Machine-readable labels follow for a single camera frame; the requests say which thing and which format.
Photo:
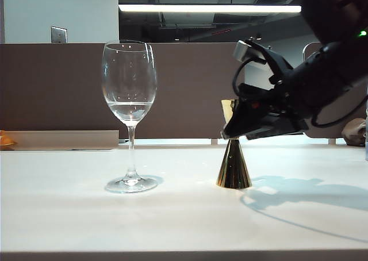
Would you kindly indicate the wide brown desk partition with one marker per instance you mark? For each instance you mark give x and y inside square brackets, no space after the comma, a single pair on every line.
[187,85]

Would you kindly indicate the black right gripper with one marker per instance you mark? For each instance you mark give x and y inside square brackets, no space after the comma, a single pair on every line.
[304,94]

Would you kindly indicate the gold double-cone jigger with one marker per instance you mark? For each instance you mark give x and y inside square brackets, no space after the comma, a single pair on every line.
[234,169]

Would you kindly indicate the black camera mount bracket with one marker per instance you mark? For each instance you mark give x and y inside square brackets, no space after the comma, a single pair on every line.
[276,62]

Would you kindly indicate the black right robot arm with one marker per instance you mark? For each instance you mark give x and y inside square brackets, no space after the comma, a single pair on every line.
[339,8]

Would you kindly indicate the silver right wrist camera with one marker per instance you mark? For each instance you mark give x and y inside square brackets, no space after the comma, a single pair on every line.
[244,50]

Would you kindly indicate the crumpled brown bag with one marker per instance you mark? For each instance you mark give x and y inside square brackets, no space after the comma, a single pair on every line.
[355,133]

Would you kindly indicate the clear stemmed wine glass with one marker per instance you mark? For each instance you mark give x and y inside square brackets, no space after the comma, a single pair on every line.
[129,114]

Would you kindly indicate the white partition foot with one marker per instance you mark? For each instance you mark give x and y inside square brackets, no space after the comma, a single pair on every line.
[214,141]

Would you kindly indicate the red ceiling indicator strip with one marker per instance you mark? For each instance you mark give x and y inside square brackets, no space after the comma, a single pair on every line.
[221,32]

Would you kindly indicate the grey wall switch plate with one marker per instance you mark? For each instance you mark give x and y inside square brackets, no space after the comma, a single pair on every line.
[59,34]

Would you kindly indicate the orange round object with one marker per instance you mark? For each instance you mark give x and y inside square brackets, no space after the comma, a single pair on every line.
[5,141]

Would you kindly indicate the long white ceiling light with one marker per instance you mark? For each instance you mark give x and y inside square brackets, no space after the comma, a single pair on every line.
[201,8]

